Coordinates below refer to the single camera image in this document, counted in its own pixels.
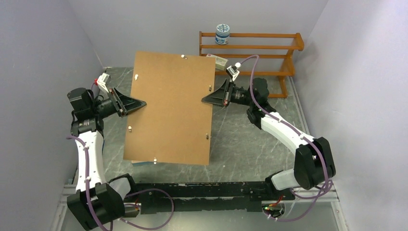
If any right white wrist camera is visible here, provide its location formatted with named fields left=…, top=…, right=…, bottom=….
left=226, top=62, right=242, bottom=82

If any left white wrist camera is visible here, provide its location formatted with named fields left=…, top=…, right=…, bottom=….
left=94, top=73, right=111, bottom=93

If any orange wooden shelf rack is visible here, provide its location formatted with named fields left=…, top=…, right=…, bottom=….
left=199, top=31, right=305, bottom=98

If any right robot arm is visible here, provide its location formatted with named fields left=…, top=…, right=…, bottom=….
left=202, top=78, right=336, bottom=200

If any brown cardboard backing board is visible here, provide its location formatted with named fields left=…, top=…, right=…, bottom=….
left=123, top=51, right=216, bottom=166

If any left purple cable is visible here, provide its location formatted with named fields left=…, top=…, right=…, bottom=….
left=66, top=83, right=175, bottom=231

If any blue wooden picture frame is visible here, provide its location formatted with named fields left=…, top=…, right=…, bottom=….
left=131, top=161, right=157, bottom=166

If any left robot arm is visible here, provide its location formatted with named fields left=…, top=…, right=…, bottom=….
left=67, top=88, right=147, bottom=231

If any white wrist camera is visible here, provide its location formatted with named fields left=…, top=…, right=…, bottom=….
left=226, top=62, right=242, bottom=82
left=94, top=73, right=111, bottom=93

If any small white green box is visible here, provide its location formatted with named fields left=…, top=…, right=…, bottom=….
left=206, top=54, right=228, bottom=71

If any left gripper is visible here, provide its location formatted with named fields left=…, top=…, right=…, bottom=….
left=91, top=87, right=146, bottom=119

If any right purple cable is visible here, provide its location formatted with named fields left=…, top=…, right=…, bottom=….
left=239, top=54, right=334, bottom=223

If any blue white ceramic jar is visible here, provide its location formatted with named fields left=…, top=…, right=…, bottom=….
left=215, top=24, right=230, bottom=45

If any purple cable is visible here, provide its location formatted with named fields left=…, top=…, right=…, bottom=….
left=239, top=54, right=334, bottom=223
left=66, top=83, right=175, bottom=231

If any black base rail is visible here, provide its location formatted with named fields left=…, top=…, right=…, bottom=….
left=124, top=181, right=295, bottom=214

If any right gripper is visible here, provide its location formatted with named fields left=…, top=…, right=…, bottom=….
left=201, top=79, right=255, bottom=108

